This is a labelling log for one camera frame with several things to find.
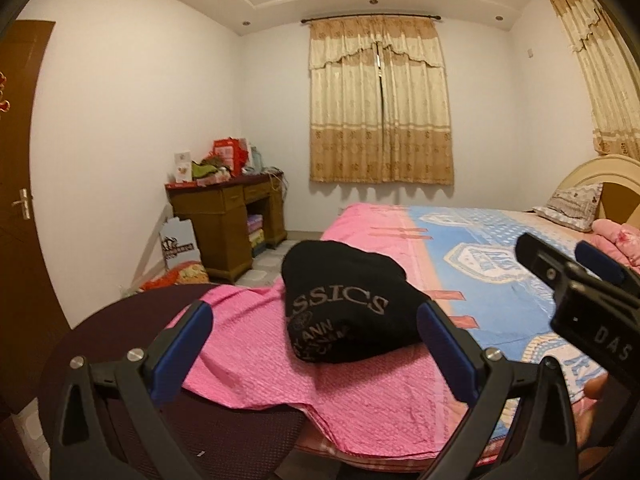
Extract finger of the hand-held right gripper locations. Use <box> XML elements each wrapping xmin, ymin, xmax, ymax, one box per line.
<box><xmin>575</xmin><ymin>241</ymin><xmax>628</xmax><ymax>285</ymax></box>
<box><xmin>515</xmin><ymin>232</ymin><xmax>572</xmax><ymax>292</ymax></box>

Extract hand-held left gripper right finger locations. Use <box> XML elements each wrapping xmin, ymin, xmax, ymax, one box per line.
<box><xmin>416</xmin><ymin>301</ymin><xmax>586</xmax><ymax>480</ymax></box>

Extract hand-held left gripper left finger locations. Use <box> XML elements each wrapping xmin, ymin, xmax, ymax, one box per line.
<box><xmin>50</xmin><ymin>300</ymin><xmax>215</xmax><ymax>480</ymax></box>

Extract black printed garment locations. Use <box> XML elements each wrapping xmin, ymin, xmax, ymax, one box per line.
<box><xmin>281</xmin><ymin>241</ymin><xmax>433</xmax><ymax>365</ymax></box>

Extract person's right hand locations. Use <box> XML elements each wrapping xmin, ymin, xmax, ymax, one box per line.
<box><xmin>582</xmin><ymin>374</ymin><xmax>611</xmax><ymax>401</ymax></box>

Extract pink floral quilt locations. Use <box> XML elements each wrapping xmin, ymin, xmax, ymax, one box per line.
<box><xmin>592</xmin><ymin>218</ymin><xmax>640</xmax><ymax>267</ymax></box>

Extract pink textured bedspread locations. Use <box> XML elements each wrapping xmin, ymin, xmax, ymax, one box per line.
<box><xmin>165</xmin><ymin>203</ymin><xmax>506</xmax><ymax>461</ymax></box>

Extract grey patterned pillow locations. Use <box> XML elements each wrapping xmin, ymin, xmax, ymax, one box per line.
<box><xmin>532</xmin><ymin>182</ymin><xmax>604</xmax><ymax>233</ymax></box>

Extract blue patterned blanket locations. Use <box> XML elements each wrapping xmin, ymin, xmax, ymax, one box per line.
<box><xmin>407</xmin><ymin>207</ymin><xmax>616</xmax><ymax>401</ymax></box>

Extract red floral bag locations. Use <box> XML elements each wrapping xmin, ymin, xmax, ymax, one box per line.
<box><xmin>140</xmin><ymin>262</ymin><xmax>211</xmax><ymax>292</ymax></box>

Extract cream bed headboard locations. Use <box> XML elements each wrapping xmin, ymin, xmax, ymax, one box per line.
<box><xmin>552</xmin><ymin>155</ymin><xmax>640</xmax><ymax>226</ymax></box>

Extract white printed paper bag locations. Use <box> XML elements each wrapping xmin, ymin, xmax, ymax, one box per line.
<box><xmin>159</xmin><ymin>216</ymin><xmax>203</xmax><ymax>273</ymax></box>

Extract brown wooden desk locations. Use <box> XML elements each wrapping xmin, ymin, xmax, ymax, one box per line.
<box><xmin>165</xmin><ymin>171</ymin><xmax>288</xmax><ymax>283</ymax></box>

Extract stack of pastel boxes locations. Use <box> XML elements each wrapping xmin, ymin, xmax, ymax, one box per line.
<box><xmin>246</xmin><ymin>215</ymin><xmax>266</xmax><ymax>258</ymax></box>

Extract green packaged goods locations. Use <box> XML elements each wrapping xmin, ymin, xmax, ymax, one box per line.
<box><xmin>192</xmin><ymin>159</ymin><xmax>231</xmax><ymax>186</ymax></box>

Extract white card box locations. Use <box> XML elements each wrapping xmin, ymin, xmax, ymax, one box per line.
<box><xmin>172</xmin><ymin>150</ymin><xmax>194</xmax><ymax>183</ymax></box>

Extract beige patterned side curtain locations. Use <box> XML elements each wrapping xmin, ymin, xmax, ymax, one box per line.
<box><xmin>545</xmin><ymin>0</ymin><xmax>640</xmax><ymax>161</ymax></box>

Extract brown wooden door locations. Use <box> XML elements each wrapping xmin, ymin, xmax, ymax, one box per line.
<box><xmin>0</xmin><ymin>20</ymin><xmax>68</xmax><ymax>403</ymax></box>

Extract red gift bag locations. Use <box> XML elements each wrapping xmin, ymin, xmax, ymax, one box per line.
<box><xmin>212</xmin><ymin>137</ymin><xmax>251</xmax><ymax>176</ymax></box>

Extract beige patterned window curtain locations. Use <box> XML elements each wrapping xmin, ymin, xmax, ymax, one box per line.
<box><xmin>307</xmin><ymin>16</ymin><xmax>455</xmax><ymax>186</ymax></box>

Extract dark curtain rod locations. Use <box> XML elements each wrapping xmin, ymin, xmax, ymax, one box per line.
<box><xmin>301</xmin><ymin>13</ymin><xmax>444</xmax><ymax>25</ymax></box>

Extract metal door handle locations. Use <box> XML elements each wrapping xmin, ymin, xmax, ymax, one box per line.
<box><xmin>12</xmin><ymin>187</ymin><xmax>34</xmax><ymax>220</ymax></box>

